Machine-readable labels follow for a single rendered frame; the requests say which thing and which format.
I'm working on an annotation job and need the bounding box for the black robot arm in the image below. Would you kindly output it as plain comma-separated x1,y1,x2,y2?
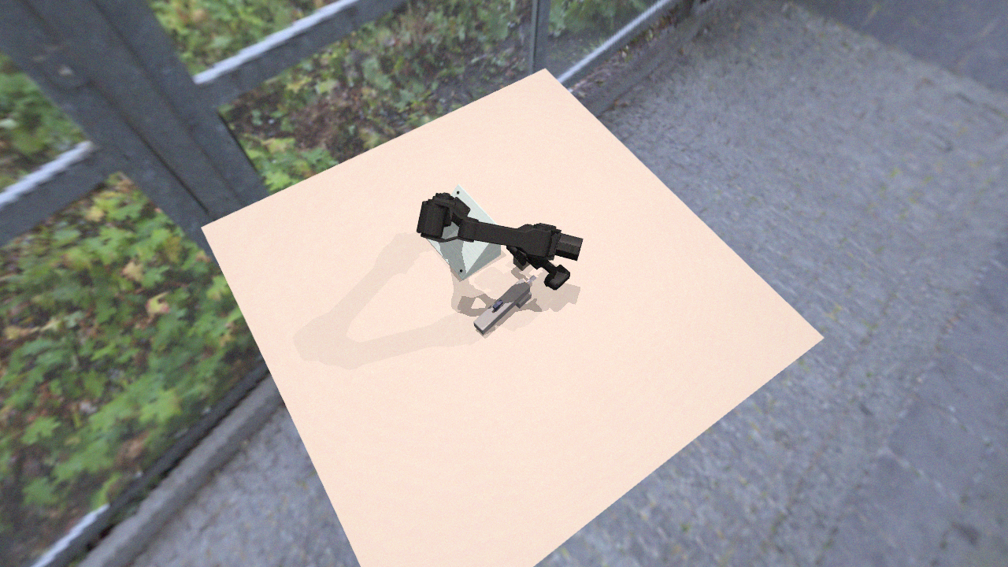
417,192,584,261

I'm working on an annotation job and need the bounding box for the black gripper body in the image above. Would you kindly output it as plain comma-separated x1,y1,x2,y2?
506,246,570,290

